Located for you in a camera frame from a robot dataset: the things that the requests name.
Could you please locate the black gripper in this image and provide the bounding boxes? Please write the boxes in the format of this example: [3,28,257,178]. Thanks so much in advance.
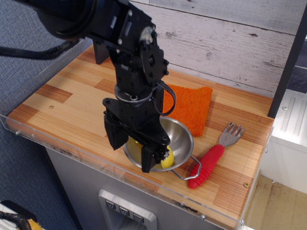
[103,92,170,173]

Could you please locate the yellow toy banana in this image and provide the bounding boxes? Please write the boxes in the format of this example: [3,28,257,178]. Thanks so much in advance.
[132,140,174,169]

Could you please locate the small steel bowl with handles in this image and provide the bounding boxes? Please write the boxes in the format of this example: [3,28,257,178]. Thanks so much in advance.
[123,117,202,181]

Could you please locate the red handled toy fork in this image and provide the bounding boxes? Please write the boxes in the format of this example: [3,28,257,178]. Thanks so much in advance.
[188,123,245,189]

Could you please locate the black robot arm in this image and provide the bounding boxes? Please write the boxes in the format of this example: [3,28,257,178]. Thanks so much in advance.
[24,0,170,173]

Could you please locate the clear acrylic table guard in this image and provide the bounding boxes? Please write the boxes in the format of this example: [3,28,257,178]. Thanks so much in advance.
[4,47,273,230]

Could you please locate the grey toy cabinet front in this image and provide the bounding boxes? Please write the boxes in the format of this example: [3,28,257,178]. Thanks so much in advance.
[44,146,231,230]

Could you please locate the silver button dispenser panel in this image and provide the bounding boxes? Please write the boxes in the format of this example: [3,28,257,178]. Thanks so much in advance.
[98,189,158,230]

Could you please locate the orange woven cloth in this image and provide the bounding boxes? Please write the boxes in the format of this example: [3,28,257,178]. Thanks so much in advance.
[163,85,213,137]

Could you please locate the black and yellow object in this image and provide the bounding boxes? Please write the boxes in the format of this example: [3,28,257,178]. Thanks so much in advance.
[0,200,43,230]

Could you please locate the white ribbed side counter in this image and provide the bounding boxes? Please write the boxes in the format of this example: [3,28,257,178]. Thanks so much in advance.
[260,90,307,193]

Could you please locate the dark right upright post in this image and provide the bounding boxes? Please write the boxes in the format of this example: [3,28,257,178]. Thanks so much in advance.
[267,6,307,118]

